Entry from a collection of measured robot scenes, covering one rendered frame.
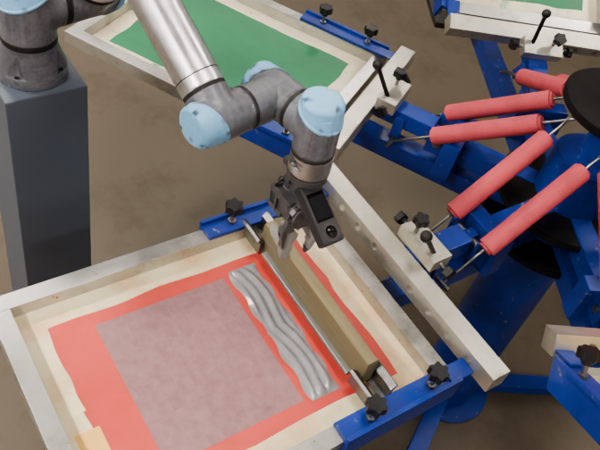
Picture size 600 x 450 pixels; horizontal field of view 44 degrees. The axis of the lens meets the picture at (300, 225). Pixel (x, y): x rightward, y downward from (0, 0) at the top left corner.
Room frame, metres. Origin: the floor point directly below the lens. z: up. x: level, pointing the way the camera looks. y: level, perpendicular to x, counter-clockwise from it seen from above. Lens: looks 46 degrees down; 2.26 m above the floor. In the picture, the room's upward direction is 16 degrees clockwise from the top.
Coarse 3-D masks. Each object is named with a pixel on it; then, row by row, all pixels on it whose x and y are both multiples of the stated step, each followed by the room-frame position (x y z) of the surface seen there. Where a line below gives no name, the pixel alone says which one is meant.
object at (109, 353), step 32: (256, 256) 1.11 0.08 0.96; (160, 288) 0.95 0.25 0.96; (192, 288) 0.97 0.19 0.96; (224, 288) 0.99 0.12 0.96; (96, 320) 0.83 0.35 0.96; (128, 320) 0.85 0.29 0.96; (160, 320) 0.87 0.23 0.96; (192, 320) 0.89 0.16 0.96; (224, 320) 0.91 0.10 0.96; (256, 320) 0.94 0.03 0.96; (64, 352) 0.74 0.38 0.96; (96, 352) 0.75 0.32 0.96; (128, 352) 0.77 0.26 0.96; (160, 352) 0.79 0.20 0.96; (192, 352) 0.82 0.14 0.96; (96, 384) 0.69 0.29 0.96; (128, 384) 0.71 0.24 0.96
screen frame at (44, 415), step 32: (128, 256) 0.98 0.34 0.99; (160, 256) 1.00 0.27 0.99; (352, 256) 1.16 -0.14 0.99; (32, 288) 0.83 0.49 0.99; (64, 288) 0.85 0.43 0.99; (96, 288) 0.90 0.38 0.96; (384, 288) 1.09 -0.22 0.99; (0, 320) 0.74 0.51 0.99; (384, 320) 1.03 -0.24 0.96; (416, 352) 0.95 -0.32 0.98; (32, 384) 0.63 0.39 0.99; (32, 416) 0.58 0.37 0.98; (64, 448) 0.53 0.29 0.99; (320, 448) 0.67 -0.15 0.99
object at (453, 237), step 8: (456, 224) 1.31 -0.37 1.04; (440, 232) 1.27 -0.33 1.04; (448, 232) 1.28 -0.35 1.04; (456, 232) 1.29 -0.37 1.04; (464, 232) 1.29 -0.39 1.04; (440, 240) 1.24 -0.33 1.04; (448, 240) 1.25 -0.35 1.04; (456, 240) 1.26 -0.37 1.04; (464, 240) 1.27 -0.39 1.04; (408, 248) 1.19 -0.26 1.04; (448, 248) 1.23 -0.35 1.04; (456, 248) 1.24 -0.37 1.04; (464, 248) 1.26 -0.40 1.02; (456, 256) 1.25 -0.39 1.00
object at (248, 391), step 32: (352, 320) 1.01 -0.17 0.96; (224, 352) 0.84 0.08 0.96; (256, 352) 0.86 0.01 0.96; (320, 352) 0.90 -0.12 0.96; (160, 384) 0.73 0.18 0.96; (192, 384) 0.75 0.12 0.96; (224, 384) 0.77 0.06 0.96; (256, 384) 0.79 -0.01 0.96; (288, 384) 0.81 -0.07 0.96; (96, 416) 0.63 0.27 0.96; (128, 416) 0.64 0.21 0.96; (160, 416) 0.66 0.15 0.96; (192, 416) 0.68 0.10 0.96; (224, 416) 0.70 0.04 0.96; (256, 416) 0.72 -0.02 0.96; (288, 416) 0.74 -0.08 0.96; (128, 448) 0.58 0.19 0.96; (160, 448) 0.60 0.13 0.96; (192, 448) 0.62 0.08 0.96; (224, 448) 0.63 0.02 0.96
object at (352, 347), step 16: (272, 240) 1.09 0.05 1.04; (272, 256) 1.08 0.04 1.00; (288, 272) 1.04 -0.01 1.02; (304, 272) 1.02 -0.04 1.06; (304, 288) 0.99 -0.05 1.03; (320, 288) 0.98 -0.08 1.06; (320, 304) 0.95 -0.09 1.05; (336, 304) 0.96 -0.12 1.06; (320, 320) 0.94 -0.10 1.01; (336, 320) 0.92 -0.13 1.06; (336, 336) 0.90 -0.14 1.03; (352, 336) 0.89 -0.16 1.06; (352, 352) 0.87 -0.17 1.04; (368, 352) 0.86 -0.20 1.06; (352, 368) 0.85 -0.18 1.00; (368, 368) 0.84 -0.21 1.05
